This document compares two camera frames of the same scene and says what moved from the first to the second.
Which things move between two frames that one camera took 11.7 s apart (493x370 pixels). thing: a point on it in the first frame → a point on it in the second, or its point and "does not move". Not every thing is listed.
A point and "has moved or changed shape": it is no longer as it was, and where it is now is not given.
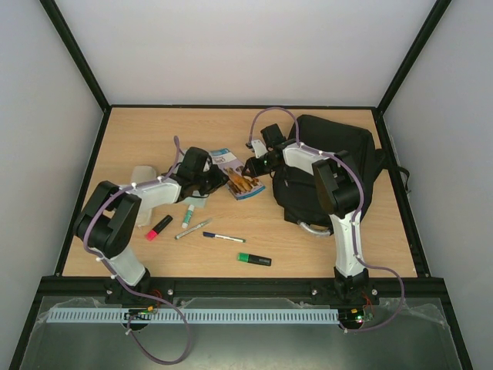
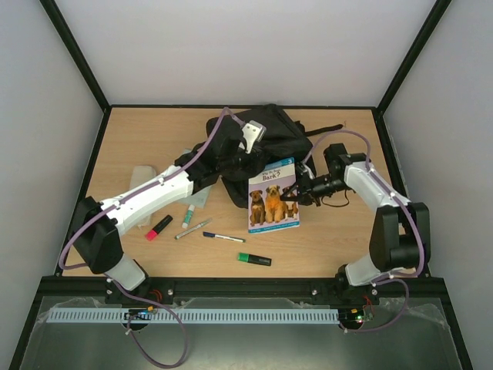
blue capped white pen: x=223 y=237 does not move
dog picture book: x=239 y=185 has moved or changed shape
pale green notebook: x=196 y=200 does not move
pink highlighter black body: x=152 y=234 does not move
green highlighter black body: x=254 y=259 does not move
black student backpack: x=295 y=187 → x=284 y=138
